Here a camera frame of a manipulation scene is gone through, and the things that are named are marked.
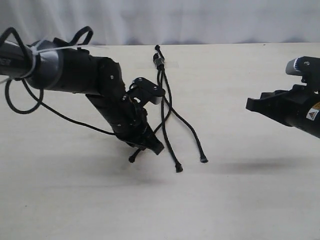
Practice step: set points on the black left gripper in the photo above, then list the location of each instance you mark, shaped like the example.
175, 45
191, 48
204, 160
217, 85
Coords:
127, 117

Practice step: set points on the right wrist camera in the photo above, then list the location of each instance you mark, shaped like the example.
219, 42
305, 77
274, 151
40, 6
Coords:
306, 67

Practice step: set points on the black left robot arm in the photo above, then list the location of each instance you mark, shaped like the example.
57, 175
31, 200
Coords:
52, 66

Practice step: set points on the white backdrop curtain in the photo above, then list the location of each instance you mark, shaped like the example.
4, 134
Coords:
150, 22

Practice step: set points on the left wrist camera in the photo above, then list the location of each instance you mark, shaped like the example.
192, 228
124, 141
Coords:
145, 91

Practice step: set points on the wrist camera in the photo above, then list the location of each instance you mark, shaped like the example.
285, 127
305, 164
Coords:
306, 67
145, 91

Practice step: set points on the clear tape strip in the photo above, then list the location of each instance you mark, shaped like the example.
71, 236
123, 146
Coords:
151, 65

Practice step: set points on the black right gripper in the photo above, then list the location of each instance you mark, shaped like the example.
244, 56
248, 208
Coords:
298, 107

